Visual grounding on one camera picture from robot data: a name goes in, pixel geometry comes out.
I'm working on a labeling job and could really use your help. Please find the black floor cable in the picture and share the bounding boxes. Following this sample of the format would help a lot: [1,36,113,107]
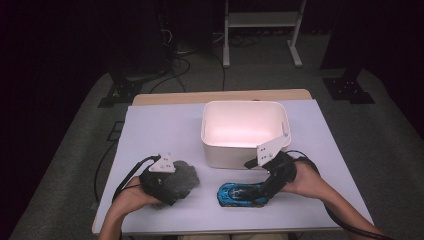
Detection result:
[94,121,125,204]

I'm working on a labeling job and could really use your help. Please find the right hand-held gripper cable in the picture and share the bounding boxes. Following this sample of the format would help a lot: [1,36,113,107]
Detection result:
[285,149,396,240]

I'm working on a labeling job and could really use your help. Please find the black stand base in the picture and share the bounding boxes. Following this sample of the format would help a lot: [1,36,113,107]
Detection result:
[322,68,376,105]
[98,78,144,108]

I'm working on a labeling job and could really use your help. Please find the person's right hand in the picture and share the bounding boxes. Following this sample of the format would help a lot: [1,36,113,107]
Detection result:
[281,162,326,201]

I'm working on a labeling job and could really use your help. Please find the grey fluffy towel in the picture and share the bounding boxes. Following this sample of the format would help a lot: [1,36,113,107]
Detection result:
[151,160,201,210]

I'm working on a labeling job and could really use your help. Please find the white plastic bin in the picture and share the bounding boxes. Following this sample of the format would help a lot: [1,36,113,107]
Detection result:
[200,100,292,170]

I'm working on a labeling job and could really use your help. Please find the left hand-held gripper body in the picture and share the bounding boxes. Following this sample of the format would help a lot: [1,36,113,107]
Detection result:
[139,153,179,206]

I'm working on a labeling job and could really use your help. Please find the blue and black toy car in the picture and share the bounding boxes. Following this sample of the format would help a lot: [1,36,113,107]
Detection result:
[217,182,271,208]

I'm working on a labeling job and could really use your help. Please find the person's left hand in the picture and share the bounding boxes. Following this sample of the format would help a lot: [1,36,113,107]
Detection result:
[111,175,161,218]

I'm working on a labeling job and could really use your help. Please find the black floor cables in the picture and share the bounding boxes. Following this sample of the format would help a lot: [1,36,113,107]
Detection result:
[148,29,228,94]

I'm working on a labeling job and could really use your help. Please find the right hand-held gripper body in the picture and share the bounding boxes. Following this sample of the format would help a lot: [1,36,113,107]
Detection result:
[256,133,298,198]

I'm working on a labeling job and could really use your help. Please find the white metal stand frame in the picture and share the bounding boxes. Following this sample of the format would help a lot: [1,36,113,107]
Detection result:
[222,0,308,69]

